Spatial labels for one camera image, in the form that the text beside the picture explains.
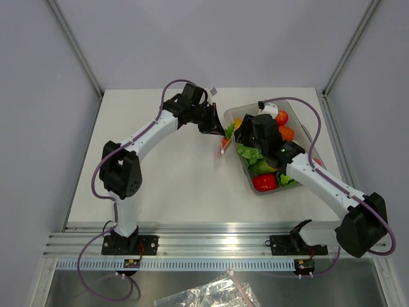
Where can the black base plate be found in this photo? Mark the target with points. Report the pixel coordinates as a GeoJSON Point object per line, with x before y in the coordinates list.
{"type": "Point", "coordinates": [145, 245]}
{"type": "Point", "coordinates": [284, 245]}

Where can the toy red bell pepper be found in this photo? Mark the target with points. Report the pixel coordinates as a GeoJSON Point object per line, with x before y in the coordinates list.
{"type": "Point", "coordinates": [265, 182]}

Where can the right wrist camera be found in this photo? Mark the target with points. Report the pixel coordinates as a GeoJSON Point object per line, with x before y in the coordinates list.
{"type": "Point", "coordinates": [268, 108]}

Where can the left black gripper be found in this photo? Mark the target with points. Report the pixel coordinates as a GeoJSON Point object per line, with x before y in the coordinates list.
{"type": "Point", "coordinates": [213, 125]}

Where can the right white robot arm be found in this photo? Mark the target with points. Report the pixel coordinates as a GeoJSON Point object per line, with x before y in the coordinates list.
{"type": "Point", "coordinates": [362, 219]}

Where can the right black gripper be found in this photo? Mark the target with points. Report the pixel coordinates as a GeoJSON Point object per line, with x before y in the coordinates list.
{"type": "Point", "coordinates": [241, 133]}

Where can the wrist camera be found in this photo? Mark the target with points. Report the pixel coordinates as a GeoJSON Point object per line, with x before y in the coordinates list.
{"type": "Point", "coordinates": [268, 108]}
{"type": "Point", "coordinates": [212, 91]}

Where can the spare clear plastic bags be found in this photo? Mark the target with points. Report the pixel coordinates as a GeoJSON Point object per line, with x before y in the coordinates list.
{"type": "Point", "coordinates": [225, 290]}

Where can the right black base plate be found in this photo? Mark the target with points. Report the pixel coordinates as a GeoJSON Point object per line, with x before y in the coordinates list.
{"type": "Point", "coordinates": [284, 245]}

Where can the toy red apple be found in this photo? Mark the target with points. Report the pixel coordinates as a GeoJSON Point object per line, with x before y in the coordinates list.
{"type": "Point", "coordinates": [282, 118]}

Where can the toy napa cabbage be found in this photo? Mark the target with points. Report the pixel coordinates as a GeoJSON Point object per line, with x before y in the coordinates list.
{"type": "Point", "coordinates": [249, 155]}

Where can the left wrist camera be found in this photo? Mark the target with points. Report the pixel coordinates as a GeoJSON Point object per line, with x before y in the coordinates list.
{"type": "Point", "coordinates": [212, 91]}

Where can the aluminium mounting rail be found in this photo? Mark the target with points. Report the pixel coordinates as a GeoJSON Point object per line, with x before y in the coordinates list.
{"type": "Point", "coordinates": [209, 240]}

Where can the toy orange fruit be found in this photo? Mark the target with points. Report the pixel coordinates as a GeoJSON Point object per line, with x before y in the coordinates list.
{"type": "Point", "coordinates": [237, 123]}

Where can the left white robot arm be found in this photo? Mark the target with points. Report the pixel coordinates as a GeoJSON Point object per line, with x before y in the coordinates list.
{"type": "Point", "coordinates": [182, 102]}

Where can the toy mango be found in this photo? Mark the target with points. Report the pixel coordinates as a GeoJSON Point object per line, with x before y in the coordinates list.
{"type": "Point", "coordinates": [262, 167]}

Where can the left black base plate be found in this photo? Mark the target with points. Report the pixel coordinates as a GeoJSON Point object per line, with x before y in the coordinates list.
{"type": "Point", "coordinates": [145, 245]}

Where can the clear dotted zip bag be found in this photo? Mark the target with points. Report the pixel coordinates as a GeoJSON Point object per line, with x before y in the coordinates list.
{"type": "Point", "coordinates": [218, 156]}

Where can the white slotted cable duct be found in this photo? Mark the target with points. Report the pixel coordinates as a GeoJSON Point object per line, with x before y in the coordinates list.
{"type": "Point", "coordinates": [153, 264]}

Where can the toy carrot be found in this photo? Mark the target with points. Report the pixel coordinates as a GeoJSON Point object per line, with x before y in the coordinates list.
{"type": "Point", "coordinates": [226, 140]}

